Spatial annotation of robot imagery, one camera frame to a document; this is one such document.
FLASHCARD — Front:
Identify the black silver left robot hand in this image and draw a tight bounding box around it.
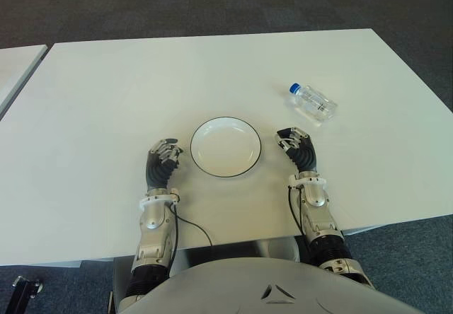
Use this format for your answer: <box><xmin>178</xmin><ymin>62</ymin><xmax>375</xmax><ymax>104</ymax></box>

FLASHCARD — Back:
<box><xmin>144</xmin><ymin>137</ymin><xmax>185</xmax><ymax>190</ymax></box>

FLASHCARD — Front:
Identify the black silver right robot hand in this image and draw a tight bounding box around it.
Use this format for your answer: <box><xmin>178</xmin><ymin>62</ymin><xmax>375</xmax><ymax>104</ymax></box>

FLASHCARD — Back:
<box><xmin>274</xmin><ymin>127</ymin><xmax>319</xmax><ymax>174</ymax></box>

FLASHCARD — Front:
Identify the clear blue-capped water bottle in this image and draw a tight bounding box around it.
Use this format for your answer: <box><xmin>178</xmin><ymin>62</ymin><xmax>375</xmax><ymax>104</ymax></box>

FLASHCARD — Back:
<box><xmin>287</xmin><ymin>82</ymin><xmax>338</xmax><ymax>123</ymax></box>

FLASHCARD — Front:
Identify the white black-rimmed plate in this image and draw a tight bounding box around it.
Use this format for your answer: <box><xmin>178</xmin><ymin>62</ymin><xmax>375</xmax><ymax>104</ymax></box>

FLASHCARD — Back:
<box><xmin>190</xmin><ymin>116</ymin><xmax>263</xmax><ymax>179</ymax></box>

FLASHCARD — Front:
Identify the grey robot torso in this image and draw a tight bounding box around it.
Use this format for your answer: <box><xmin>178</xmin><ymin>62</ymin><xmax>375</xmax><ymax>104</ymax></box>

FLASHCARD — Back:
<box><xmin>118</xmin><ymin>257</ymin><xmax>418</xmax><ymax>314</ymax></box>

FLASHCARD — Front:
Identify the neighbouring white table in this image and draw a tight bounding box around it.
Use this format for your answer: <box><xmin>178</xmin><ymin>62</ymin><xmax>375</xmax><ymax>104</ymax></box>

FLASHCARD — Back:
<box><xmin>0</xmin><ymin>44</ymin><xmax>49</xmax><ymax>117</ymax></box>

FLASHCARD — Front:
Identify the black wheeled stand base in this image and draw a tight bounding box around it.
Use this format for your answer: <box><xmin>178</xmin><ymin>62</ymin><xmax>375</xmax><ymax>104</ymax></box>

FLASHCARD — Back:
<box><xmin>6</xmin><ymin>274</ymin><xmax>45</xmax><ymax>314</ymax></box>

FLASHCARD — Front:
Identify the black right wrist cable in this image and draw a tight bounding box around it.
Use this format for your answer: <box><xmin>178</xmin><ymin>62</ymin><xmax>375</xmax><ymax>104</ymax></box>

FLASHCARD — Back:
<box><xmin>287</xmin><ymin>185</ymin><xmax>309</xmax><ymax>239</ymax></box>

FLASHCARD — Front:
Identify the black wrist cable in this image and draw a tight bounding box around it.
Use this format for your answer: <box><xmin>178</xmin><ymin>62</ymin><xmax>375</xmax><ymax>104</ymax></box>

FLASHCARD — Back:
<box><xmin>287</xmin><ymin>185</ymin><xmax>309</xmax><ymax>239</ymax></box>
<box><xmin>166</xmin><ymin>200</ymin><xmax>214</xmax><ymax>269</ymax></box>

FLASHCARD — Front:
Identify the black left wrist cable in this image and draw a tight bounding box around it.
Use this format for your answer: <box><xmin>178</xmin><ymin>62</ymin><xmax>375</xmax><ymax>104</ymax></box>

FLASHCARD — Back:
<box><xmin>166</xmin><ymin>200</ymin><xmax>214</xmax><ymax>269</ymax></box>

